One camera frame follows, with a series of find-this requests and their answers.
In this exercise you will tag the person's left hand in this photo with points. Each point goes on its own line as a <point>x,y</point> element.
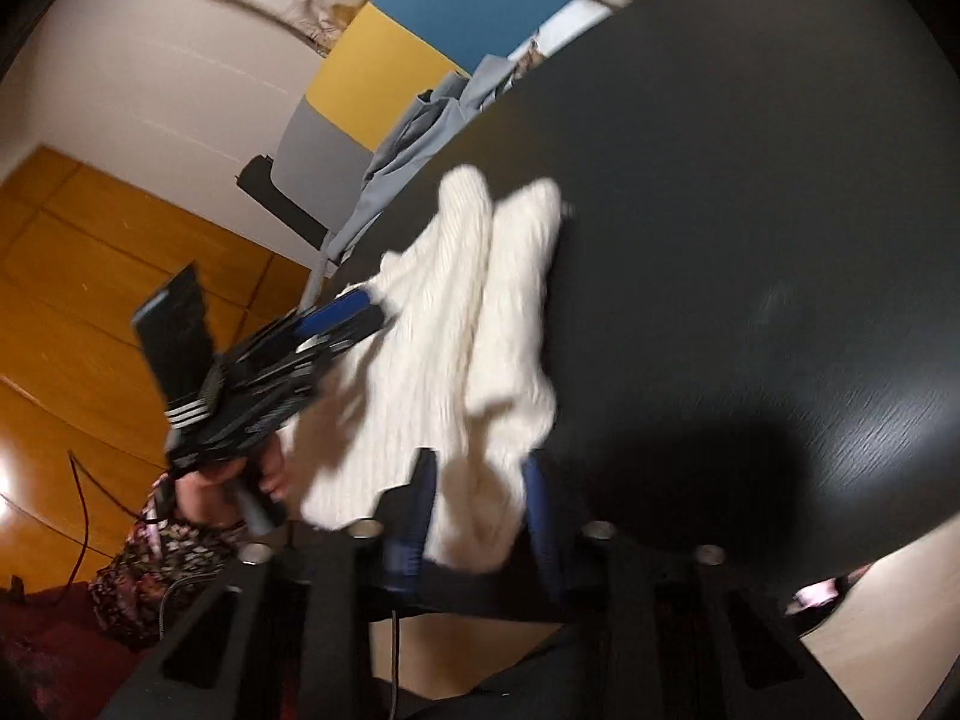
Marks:
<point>206,499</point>

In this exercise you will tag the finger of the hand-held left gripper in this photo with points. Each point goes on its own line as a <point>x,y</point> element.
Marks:
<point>334,313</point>
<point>349,337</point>

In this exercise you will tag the light blue garment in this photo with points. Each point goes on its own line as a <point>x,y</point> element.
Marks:
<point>420,135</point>

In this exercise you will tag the person's left forearm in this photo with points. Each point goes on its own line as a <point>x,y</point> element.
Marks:
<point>157,577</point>

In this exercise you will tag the white knit sweater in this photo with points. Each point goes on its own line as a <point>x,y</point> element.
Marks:
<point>465,315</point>

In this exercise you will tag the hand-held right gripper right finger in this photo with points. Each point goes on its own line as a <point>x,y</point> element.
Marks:
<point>540,540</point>

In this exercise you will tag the person's red garment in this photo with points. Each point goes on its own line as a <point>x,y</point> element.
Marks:
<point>60,660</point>

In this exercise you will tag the dark cloth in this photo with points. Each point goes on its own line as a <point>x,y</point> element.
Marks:
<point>540,690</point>

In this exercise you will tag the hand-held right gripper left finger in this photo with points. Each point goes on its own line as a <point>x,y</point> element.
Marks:
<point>418,540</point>

